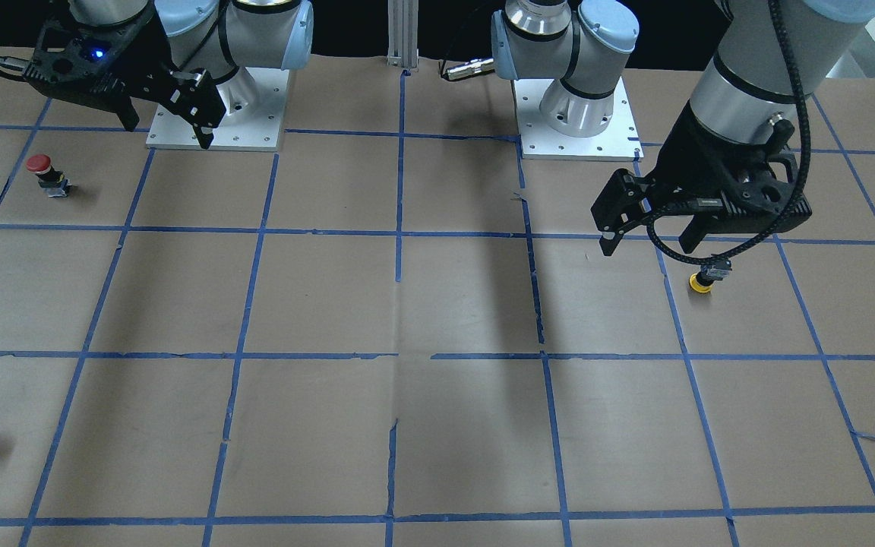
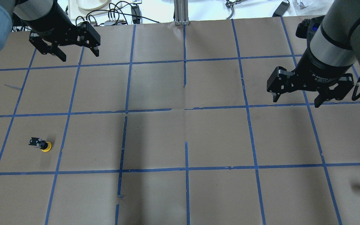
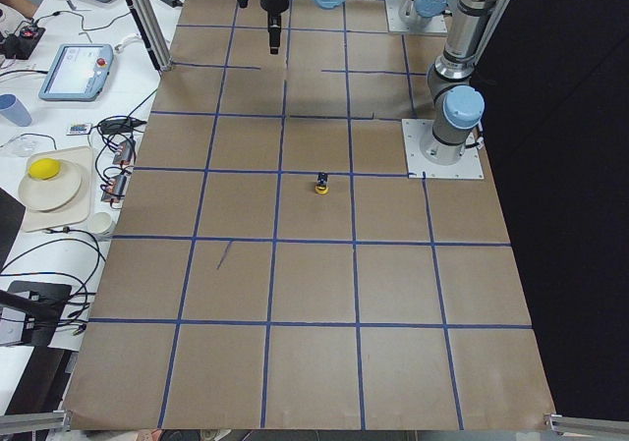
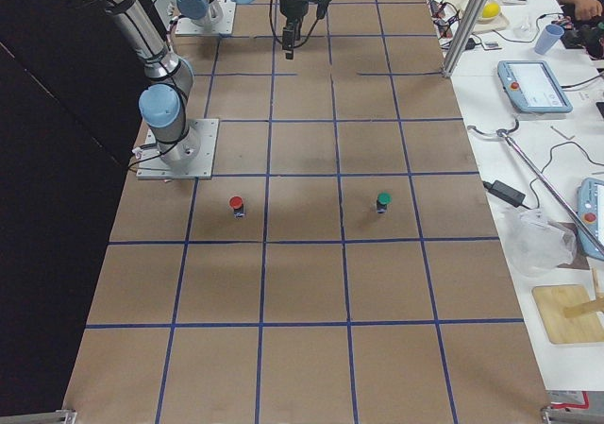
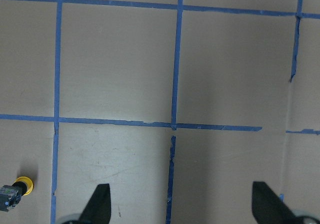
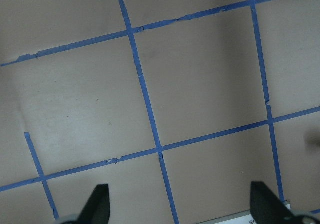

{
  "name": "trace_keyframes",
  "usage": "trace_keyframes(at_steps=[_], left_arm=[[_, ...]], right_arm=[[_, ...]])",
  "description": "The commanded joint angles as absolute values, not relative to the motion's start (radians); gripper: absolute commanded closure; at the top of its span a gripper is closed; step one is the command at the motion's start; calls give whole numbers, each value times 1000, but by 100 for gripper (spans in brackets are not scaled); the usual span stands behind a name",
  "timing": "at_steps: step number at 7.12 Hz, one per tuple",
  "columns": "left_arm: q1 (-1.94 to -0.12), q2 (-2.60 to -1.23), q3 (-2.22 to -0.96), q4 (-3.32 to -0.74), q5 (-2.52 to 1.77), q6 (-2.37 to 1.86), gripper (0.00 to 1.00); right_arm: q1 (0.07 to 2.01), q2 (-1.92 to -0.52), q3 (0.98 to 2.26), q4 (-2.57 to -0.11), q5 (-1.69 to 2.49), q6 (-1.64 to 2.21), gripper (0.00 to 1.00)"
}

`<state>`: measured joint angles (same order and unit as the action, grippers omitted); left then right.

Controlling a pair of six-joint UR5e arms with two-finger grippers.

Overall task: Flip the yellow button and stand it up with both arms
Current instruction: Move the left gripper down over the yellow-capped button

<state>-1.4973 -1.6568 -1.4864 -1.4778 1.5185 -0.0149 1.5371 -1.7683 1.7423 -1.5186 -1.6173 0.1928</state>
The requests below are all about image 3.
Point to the yellow push button switch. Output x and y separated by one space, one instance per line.
321 185

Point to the black device with red button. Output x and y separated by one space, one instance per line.
20 46

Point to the upper small circuit board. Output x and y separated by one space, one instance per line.
125 153

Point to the small circuit board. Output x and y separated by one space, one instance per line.
114 190
125 153

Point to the near blue teach pendant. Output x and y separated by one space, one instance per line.
78 72

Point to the small remote control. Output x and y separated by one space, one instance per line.
82 129

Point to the lower small circuit board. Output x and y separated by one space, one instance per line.
114 190

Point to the brown paper table cover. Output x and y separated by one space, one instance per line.
235 296

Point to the white paper cup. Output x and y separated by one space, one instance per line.
101 225

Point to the beige rectangular tray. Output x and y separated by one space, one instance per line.
78 208

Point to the yellow lemon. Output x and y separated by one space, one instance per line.
44 169

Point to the light blue plastic cup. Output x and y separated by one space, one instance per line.
13 110

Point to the beige round plate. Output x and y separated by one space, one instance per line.
50 194

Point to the black tripod base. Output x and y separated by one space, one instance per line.
31 312

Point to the aluminium frame post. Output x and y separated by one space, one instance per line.
151 34

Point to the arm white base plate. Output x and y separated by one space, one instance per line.
396 26
427 158

